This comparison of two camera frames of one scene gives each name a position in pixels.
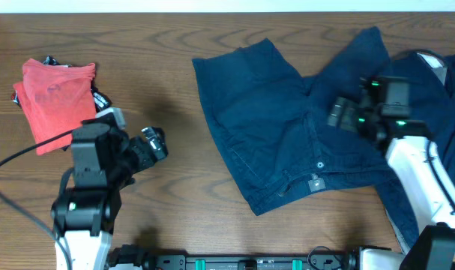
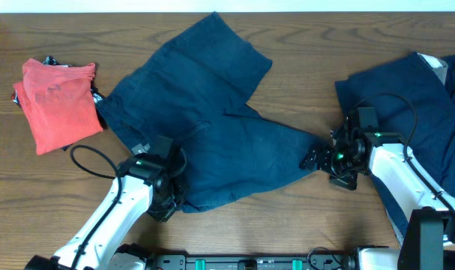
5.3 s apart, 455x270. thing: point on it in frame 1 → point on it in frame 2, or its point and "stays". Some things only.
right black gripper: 337,109 → 327,152
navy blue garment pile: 438,109 stays
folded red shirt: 55,98 stays
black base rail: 126,257 stays
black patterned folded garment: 101,103 stays
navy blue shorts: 273,122 → 191,85
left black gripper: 157,148 → 164,212
